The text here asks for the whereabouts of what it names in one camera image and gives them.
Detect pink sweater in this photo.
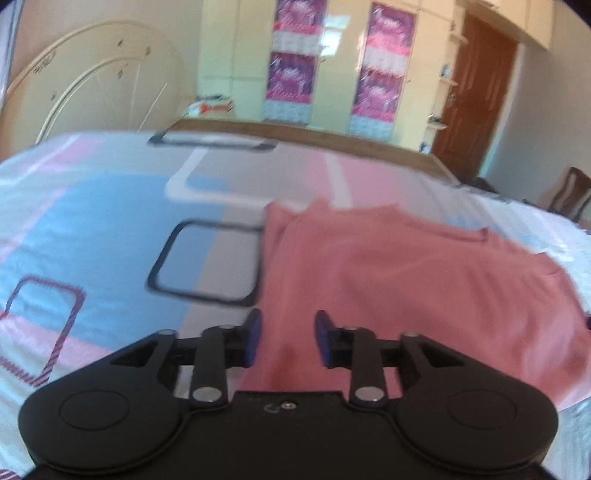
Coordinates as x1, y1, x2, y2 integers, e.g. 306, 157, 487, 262
242, 198, 591, 412

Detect brown wooden door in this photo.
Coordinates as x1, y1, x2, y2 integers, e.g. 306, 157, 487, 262
431, 14, 519, 184

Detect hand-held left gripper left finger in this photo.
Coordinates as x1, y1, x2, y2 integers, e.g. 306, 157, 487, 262
110, 308, 263, 409

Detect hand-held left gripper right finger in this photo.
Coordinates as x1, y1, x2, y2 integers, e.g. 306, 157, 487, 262
314, 310, 468, 409

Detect purple wall poster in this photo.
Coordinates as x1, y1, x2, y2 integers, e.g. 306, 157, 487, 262
348, 67, 405, 138
262, 52, 319, 126
365, 2, 416, 71
272, 0, 327, 55

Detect patterned bed sheet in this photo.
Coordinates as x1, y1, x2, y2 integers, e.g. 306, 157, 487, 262
0, 130, 591, 480

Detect cream corner shelf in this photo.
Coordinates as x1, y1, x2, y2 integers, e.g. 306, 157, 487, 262
426, 32, 468, 154

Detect cream wardrobe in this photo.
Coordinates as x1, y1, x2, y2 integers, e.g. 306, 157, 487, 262
194, 0, 552, 155

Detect red and white box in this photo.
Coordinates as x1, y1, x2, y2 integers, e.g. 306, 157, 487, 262
188, 95, 234, 117

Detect wooden bed board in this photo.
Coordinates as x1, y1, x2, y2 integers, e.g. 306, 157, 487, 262
170, 117, 463, 186

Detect cream arched headboard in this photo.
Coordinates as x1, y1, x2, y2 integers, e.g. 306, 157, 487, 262
6, 21, 195, 145

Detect dark wooden chair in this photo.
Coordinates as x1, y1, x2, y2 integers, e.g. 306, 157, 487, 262
549, 166, 591, 228

